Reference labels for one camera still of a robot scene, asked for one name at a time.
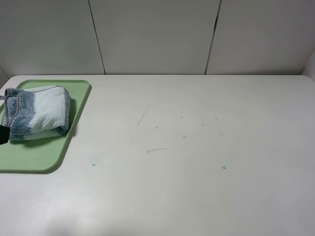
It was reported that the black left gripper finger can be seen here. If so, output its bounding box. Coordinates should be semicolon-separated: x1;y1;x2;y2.
0;125;10;145

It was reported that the blue white striped towel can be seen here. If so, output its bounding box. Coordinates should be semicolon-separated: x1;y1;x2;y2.
0;85;70;141

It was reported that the green plastic tray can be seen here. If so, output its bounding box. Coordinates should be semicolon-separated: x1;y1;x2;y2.
0;80;92;174

